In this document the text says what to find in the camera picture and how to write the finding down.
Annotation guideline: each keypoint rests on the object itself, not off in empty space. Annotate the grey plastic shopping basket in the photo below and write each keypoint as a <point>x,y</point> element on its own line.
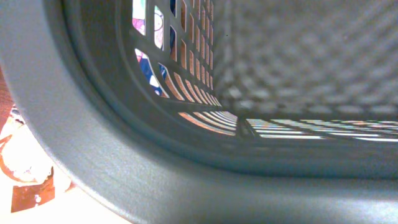
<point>286,111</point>

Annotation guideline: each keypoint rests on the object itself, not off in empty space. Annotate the multicolour tissue multipack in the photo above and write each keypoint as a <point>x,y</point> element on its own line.
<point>152,21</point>

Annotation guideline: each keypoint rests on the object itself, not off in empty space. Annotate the brown cookie snack bag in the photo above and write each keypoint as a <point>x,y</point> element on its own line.
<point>34,189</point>

